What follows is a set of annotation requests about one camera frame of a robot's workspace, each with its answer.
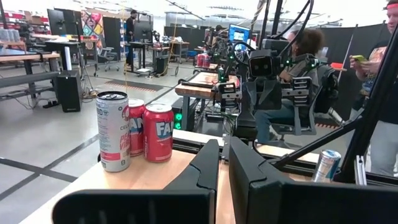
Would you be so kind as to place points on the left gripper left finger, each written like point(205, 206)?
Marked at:
point(199, 174)

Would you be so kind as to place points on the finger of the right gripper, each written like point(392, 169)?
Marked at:
point(229, 93)
point(298, 90)

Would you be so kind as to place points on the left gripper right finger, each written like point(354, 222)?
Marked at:
point(248, 186)

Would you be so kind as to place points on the red Fanta can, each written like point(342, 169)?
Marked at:
point(136, 130)
point(158, 133)

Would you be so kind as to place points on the white Celsius Peach Vibe can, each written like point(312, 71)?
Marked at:
point(113, 133)

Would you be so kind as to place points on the red beverage can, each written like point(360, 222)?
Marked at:
point(201, 59)

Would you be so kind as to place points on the grey office chair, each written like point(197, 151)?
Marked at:
point(328, 90)

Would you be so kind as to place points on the wooden neighbouring table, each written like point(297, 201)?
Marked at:
point(199, 88)

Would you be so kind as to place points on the person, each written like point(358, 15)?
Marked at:
point(130, 34)
point(306, 43)
point(385, 143)

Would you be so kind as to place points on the black computer green lights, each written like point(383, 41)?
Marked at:
point(183, 109)

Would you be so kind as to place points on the blue screen monitor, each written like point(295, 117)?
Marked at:
point(238, 33)

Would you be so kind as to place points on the yellow green phone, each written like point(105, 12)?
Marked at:
point(359, 58)

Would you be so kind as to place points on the black waste bin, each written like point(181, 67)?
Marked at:
point(161, 63)

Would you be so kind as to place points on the slim blue silver can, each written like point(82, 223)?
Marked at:
point(326, 166)

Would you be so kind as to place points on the orange striped floor mat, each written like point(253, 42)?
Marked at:
point(133, 85)

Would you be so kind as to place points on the black standing desk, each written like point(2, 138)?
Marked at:
point(140, 43)

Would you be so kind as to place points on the black office chair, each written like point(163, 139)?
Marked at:
point(109, 57)

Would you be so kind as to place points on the colourful patterned panel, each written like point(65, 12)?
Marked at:
point(92, 31)

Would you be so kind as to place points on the black computer tower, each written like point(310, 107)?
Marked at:
point(69, 91)

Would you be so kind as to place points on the black monitor pair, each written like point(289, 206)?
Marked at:
point(63, 21)

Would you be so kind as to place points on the grey workbench wooden top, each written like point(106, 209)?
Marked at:
point(28, 79)

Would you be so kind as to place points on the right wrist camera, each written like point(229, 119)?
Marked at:
point(261, 65)

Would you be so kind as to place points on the black aluminium rail frame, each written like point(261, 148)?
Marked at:
point(192, 145)

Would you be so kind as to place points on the black overhead rig frame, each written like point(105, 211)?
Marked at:
point(370, 118)

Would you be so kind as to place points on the silver frame bracket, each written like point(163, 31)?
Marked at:
point(360, 169)

